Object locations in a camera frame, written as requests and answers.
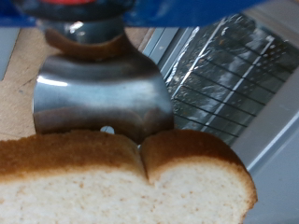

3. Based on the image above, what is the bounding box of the metal spatula with blue block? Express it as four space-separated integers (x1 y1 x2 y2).
0 0 269 146

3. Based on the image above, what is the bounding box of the glass oven door with handle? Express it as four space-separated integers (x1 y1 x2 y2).
0 27 200 138

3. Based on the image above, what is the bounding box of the white bread slice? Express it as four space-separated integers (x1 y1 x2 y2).
0 129 259 224

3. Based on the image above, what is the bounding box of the silver toaster oven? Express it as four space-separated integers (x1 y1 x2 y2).
164 0 299 224

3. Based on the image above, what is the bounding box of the wire oven rack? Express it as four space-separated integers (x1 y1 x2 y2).
166 13 299 147

